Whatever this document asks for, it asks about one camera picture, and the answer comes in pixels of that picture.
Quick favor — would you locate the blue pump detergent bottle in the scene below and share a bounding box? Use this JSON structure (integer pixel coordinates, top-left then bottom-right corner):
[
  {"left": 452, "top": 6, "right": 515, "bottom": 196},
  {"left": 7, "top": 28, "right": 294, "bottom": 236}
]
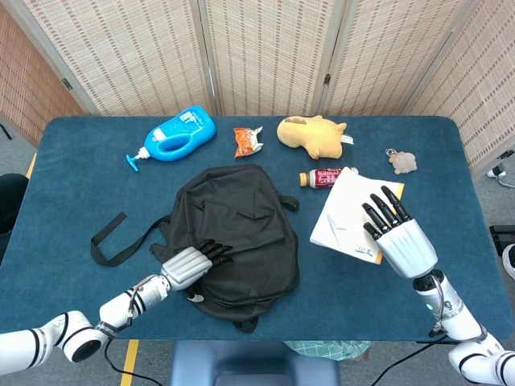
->
[{"left": 125, "top": 105, "right": 217, "bottom": 173}]

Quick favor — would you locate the brown drink bottle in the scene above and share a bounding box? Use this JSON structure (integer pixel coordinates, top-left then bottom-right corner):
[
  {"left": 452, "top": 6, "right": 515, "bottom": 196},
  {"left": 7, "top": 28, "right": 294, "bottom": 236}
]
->
[{"left": 299, "top": 166, "right": 361, "bottom": 190}]

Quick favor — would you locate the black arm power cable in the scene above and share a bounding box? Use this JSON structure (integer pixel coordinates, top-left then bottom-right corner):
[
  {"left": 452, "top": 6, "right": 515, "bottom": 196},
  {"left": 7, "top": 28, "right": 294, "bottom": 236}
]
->
[
  {"left": 373, "top": 340, "right": 438, "bottom": 386},
  {"left": 103, "top": 340, "right": 136, "bottom": 376}
]

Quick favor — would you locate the woven folding screen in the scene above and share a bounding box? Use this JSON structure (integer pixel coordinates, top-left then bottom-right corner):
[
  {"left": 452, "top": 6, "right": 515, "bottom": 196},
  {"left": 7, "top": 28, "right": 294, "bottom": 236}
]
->
[{"left": 0, "top": 0, "right": 515, "bottom": 178}]

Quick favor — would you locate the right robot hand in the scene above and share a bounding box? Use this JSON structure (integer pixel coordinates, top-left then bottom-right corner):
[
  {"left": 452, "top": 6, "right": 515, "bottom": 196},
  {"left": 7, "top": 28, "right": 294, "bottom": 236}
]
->
[{"left": 361, "top": 185, "right": 439, "bottom": 279}]

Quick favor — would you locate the white and yellow booklet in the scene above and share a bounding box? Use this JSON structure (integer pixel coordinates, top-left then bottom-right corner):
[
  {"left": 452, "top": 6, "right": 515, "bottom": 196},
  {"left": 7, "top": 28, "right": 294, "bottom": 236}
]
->
[{"left": 309, "top": 166, "right": 406, "bottom": 266}]

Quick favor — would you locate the yellow plush toy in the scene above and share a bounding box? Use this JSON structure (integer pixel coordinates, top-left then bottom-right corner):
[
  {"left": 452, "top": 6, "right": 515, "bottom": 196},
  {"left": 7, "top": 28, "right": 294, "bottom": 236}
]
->
[{"left": 276, "top": 115, "right": 356, "bottom": 160}]

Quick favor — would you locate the blue felt table cover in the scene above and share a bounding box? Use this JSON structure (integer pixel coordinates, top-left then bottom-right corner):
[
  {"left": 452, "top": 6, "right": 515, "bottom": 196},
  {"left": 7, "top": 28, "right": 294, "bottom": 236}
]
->
[{"left": 0, "top": 115, "right": 504, "bottom": 343}]

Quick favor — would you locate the white plug with cable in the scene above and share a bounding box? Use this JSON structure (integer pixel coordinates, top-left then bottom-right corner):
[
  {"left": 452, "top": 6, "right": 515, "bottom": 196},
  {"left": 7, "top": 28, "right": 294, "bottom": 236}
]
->
[{"left": 486, "top": 166, "right": 515, "bottom": 188}]

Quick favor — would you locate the green checked cloth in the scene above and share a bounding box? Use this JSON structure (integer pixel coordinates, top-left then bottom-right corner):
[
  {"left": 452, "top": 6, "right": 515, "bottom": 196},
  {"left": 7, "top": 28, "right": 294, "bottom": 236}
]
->
[{"left": 283, "top": 340, "right": 371, "bottom": 363}]

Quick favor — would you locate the small beige plush keychain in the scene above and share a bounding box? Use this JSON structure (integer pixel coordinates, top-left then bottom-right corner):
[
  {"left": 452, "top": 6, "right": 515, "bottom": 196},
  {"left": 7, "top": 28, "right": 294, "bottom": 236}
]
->
[{"left": 385, "top": 148, "right": 418, "bottom": 176}]

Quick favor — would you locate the black backpack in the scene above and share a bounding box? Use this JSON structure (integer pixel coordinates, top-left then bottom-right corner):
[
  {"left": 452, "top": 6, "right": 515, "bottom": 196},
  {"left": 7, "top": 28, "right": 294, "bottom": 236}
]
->
[{"left": 90, "top": 163, "right": 302, "bottom": 334}]

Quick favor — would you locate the dark blue padded seat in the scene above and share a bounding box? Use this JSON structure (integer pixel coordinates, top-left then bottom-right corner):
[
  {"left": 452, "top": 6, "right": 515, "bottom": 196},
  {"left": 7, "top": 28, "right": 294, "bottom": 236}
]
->
[{"left": 168, "top": 339, "right": 341, "bottom": 386}]

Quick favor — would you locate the black round stool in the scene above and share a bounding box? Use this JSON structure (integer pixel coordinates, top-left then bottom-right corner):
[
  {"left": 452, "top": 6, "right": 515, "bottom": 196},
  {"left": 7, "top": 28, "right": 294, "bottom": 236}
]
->
[{"left": 0, "top": 172, "right": 30, "bottom": 235}]

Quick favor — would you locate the black box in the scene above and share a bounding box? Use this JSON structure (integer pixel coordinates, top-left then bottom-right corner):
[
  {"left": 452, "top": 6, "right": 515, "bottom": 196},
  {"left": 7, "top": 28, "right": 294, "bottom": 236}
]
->
[{"left": 488, "top": 224, "right": 515, "bottom": 251}]

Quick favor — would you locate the orange snack packet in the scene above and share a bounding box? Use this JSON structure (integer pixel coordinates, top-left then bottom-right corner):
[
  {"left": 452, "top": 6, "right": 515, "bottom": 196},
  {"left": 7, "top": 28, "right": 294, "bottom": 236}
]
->
[{"left": 233, "top": 125, "right": 265, "bottom": 159}]

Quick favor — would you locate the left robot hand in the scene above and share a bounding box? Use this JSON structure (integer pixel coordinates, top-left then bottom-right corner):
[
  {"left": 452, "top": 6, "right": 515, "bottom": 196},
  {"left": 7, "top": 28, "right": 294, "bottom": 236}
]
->
[{"left": 160, "top": 239, "right": 233, "bottom": 303}]

